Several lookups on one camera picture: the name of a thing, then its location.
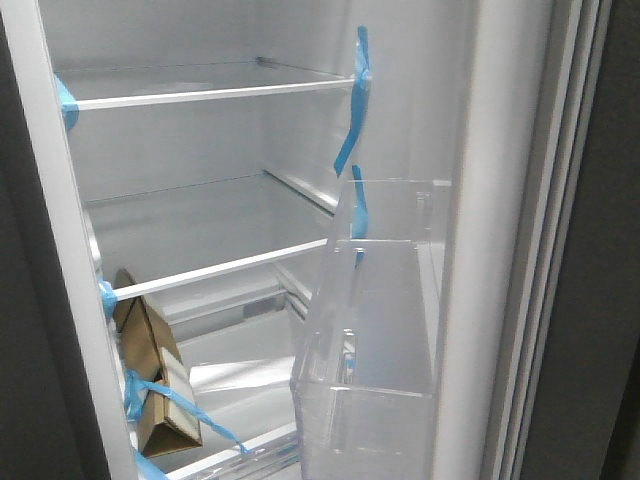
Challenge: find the grey fridge door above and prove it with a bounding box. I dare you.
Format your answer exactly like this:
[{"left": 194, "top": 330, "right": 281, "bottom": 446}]
[
  {"left": 1, "top": 41, "right": 110, "bottom": 479},
  {"left": 431, "top": 1, "right": 639, "bottom": 479}
]

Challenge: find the blue tape on door bin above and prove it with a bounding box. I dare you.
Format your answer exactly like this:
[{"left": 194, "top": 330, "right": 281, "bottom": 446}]
[{"left": 351, "top": 164, "right": 369, "bottom": 240}]

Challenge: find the white fridge body interior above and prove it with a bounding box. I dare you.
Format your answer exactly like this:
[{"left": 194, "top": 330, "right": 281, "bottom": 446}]
[{"left": 1, "top": 1, "right": 478, "bottom": 479}]

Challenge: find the clear plastic door bin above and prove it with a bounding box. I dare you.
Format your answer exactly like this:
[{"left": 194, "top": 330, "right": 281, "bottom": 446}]
[{"left": 290, "top": 179, "right": 440, "bottom": 479}]

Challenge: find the middle glass fridge shelf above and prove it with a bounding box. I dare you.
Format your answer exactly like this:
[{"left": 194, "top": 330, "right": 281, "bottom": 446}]
[{"left": 88, "top": 173, "right": 330, "bottom": 300}]

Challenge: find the glass fridge shelf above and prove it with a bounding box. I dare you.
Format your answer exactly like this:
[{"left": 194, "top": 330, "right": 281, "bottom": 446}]
[
  {"left": 56, "top": 58, "right": 354, "bottom": 111},
  {"left": 88, "top": 173, "right": 330, "bottom": 300}
]

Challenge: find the upper glass fridge shelf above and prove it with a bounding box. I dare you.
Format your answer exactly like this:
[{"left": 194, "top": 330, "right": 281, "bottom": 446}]
[{"left": 56, "top": 58, "right": 354, "bottom": 111}]

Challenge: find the clear crisper drawer cover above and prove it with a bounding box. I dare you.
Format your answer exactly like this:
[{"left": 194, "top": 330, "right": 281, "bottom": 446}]
[{"left": 164, "top": 309, "right": 301, "bottom": 480}]

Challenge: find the blue tape strip upper right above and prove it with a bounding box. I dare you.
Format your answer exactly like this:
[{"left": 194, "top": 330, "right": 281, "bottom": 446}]
[{"left": 333, "top": 25, "right": 372, "bottom": 177}]

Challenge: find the blue tape strip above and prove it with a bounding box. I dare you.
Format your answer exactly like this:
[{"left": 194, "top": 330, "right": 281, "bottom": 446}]
[
  {"left": 333, "top": 25, "right": 372, "bottom": 177},
  {"left": 54, "top": 74, "right": 79, "bottom": 132}
]

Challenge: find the brown cardboard packaging piece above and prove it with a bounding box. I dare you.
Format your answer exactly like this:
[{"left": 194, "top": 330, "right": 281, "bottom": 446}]
[{"left": 113, "top": 296, "right": 203, "bottom": 457}]

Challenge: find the blue tape middle left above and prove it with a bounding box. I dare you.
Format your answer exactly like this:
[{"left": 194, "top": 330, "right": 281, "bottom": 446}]
[{"left": 98, "top": 276, "right": 118, "bottom": 319}]

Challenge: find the blue tape around cardboard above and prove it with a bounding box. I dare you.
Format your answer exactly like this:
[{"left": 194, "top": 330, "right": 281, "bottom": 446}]
[{"left": 124, "top": 369, "right": 250, "bottom": 455}]

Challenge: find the blue tape strip upper left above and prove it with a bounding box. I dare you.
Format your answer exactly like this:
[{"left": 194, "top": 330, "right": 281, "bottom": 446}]
[{"left": 54, "top": 74, "right": 79, "bottom": 132}]

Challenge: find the blue tape bottom left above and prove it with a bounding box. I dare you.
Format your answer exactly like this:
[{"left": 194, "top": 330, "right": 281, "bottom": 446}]
[{"left": 133, "top": 449, "right": 168, "bottom": 480}]

